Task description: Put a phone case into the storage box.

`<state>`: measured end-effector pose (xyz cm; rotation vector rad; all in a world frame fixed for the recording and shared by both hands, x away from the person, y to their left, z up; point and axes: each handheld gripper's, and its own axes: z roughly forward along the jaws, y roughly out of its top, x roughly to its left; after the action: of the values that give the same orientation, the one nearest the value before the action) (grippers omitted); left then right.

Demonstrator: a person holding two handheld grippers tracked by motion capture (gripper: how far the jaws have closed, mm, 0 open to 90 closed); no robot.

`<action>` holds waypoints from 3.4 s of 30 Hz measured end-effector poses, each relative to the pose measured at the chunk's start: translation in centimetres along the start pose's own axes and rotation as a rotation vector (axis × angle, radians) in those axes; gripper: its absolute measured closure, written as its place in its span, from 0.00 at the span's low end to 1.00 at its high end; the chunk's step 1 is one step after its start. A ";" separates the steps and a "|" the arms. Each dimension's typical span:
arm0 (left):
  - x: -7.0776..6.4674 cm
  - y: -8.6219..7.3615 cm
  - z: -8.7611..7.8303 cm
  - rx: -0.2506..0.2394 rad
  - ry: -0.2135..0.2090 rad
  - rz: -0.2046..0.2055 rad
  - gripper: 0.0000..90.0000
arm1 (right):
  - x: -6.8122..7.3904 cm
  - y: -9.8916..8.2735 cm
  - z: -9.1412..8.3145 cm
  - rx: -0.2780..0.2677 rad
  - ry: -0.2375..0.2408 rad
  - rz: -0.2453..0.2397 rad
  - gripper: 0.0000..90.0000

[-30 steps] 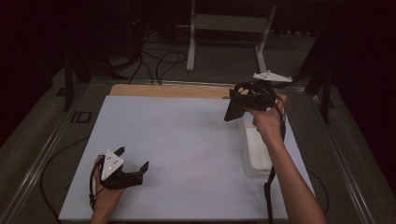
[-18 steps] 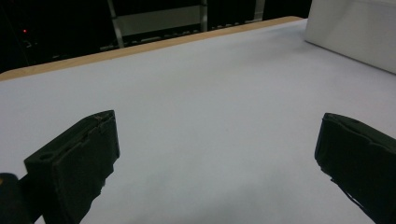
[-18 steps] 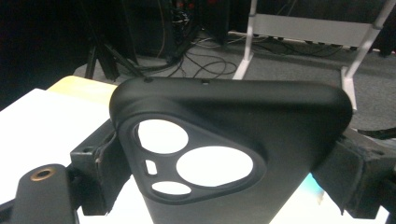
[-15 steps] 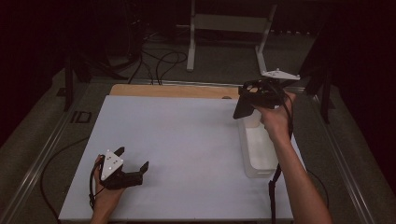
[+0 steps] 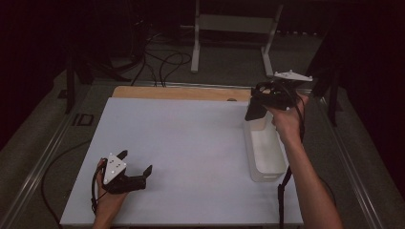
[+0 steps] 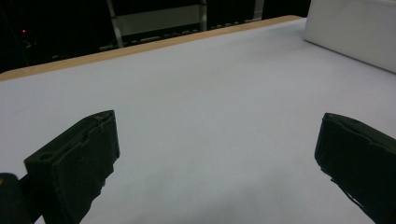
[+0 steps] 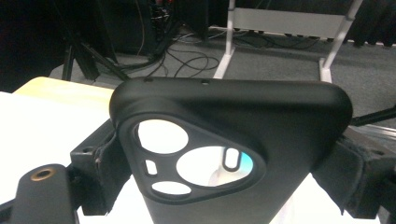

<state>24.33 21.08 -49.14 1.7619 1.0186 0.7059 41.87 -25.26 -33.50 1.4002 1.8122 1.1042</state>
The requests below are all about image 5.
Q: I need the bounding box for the person's left hand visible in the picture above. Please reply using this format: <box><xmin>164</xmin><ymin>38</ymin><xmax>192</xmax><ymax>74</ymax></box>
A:
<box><xmin>94</xmin><ymin>157</ymin><xmax>129</xmax><ymax>223</ymax></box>

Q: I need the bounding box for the white table mat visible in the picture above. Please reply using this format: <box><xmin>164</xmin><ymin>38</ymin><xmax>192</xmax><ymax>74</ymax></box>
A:
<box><xmin>59</xmin><ymin>96</ymin><xmax>305</xmax><ymax>227</ymax></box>

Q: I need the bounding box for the person's right hand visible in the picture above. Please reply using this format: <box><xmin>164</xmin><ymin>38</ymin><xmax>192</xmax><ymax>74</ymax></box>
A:
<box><xmin>266</xmin><ymin>93</ymin><xmax>310</xmax><ymax>146</ymax></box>

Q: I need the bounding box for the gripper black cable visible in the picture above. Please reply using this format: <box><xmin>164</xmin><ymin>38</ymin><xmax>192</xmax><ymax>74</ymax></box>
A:
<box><xmin>276</xmin><ymin>94</ymin><xmax>306</xmax><ymax>229</ymax></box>
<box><xmin>90</xmin><ymin>161</ymin><xmax>108</xmax><ymax>215</ymax></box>

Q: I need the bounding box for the aluminium floor rail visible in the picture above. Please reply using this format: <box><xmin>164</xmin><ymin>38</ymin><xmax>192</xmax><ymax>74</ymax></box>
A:
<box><xmin>318</xmin><ymin>94</ymin><xmax>385</xmax><ymax>229</ymax></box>
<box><xmin>92</xmin><ymin>80</ymin><xmax>314</xmax><ymax>96</ymax></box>
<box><xmin>0</xmin><ymin>81</ymin><xmax>94</xmax><ymax>229</ymax></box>

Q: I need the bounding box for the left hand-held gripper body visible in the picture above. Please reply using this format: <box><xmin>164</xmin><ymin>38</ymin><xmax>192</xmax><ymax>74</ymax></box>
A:
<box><xmin>101</xmin><ymin>152</ymin><xmax>148</xmax><ymax>196</ymax></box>

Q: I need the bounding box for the white plastic storage box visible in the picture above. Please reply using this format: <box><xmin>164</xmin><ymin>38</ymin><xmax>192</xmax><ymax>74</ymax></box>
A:
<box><xmin>243</xmin><ymin>109</ymin><xmax>288</xmax><ymax>183</ymax></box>

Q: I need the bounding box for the black phone case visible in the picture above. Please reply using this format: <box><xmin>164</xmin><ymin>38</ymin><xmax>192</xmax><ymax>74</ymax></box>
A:
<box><xmin>244</xmin><ymin>96</ymin><xmax>269</xmax><ymax>122</ymax></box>

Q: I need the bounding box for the black floor cable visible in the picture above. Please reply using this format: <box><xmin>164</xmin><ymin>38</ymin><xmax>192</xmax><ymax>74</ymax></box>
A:
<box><xmin>40</xmin><ymin>138</ymin><xmax>93</xmax><ymax>225</ymax></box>
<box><xmin>319</xmin><ymin>177</ymin><xmax>337</xmax><ymax>208</ymax></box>

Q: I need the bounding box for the black metal stand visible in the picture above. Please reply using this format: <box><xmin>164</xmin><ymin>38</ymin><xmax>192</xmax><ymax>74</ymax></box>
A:
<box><xmin>64</xmin><ymin>55</ymin><xmax>132</xmax><ymax>115</ymax></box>
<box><xmin>299</xmin><ymin>18</ymin><xmax>344</xmax><ymax>127</ymax></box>

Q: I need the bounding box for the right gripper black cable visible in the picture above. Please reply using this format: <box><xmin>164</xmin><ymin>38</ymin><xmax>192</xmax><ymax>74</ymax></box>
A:
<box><xmin>276</xmin><ymin>94</ymin><xmax>306</xmax><ymax>229</ymax></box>

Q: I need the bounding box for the white metal stand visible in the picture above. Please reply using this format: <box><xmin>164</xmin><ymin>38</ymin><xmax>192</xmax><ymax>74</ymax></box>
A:
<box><xmin>181</xmin><ymin>0</ymin><xmax>285</xmax><ymax>79</ymax></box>

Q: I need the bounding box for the black floor bracket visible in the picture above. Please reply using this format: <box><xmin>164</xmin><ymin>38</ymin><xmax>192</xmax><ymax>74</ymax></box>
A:
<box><xmin>72</xmin><ymin>113</ymin><xmax>96</xmax><ymax>127</ymax></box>

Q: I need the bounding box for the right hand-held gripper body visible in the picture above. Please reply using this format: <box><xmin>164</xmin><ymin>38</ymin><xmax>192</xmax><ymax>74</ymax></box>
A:
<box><xmin>265</xmin><ymin>70</ymin><xmax>314</xmax><ymax>112</ymax></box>

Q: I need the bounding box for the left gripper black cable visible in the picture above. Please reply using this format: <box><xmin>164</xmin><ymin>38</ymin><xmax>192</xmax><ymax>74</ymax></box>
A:
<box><xmin>90</xmin><ymin>161</ymin><xmax>108</xmax><ymax>215</ymax></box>

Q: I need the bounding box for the bundle of black floor cables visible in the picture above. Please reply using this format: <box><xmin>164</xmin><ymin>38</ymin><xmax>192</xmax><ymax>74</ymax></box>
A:
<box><xmin>129</xmin><ymin>30</ymin><xmax>193</xmax><ymax>88</ymax></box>

